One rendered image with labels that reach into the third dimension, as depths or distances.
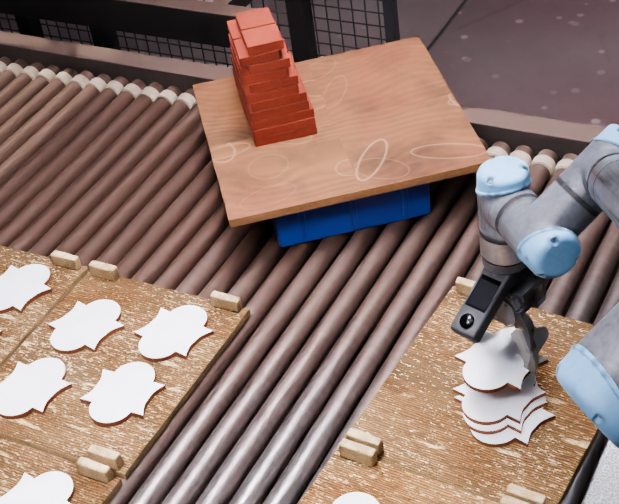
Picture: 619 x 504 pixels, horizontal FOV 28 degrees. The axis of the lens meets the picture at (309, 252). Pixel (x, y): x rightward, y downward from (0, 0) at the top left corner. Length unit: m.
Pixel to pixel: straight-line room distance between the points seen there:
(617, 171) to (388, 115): 0.96
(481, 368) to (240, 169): 0.69
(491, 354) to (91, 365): 0.70
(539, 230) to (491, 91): 2.82
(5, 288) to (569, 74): 2.65
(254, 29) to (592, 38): 2.53
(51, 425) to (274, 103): 0.75
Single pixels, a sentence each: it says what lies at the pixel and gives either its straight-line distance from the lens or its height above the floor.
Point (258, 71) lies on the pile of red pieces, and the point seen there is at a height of 1.20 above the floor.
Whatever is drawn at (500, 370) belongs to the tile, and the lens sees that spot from 1.97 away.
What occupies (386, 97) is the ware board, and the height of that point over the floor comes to 1.04.
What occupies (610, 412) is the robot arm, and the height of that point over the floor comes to 1.42.
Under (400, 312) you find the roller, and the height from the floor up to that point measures 0.92.
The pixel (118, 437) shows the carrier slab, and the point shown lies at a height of 0.94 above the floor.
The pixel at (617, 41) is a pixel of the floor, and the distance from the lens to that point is 4.77.
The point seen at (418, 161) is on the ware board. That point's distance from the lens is 2.36.
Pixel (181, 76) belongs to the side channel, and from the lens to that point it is 2.93.
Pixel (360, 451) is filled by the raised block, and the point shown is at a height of 0.96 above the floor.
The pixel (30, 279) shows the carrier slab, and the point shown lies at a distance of 2.43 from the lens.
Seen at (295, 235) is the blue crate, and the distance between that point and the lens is 2.38.
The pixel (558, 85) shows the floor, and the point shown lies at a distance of 4.52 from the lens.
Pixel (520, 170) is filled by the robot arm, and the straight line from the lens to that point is 1.77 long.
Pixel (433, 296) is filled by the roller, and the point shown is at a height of 0.92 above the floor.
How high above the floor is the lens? 2.40
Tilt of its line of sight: 39 degrees down
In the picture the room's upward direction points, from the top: 9 degrees counter-clockwise
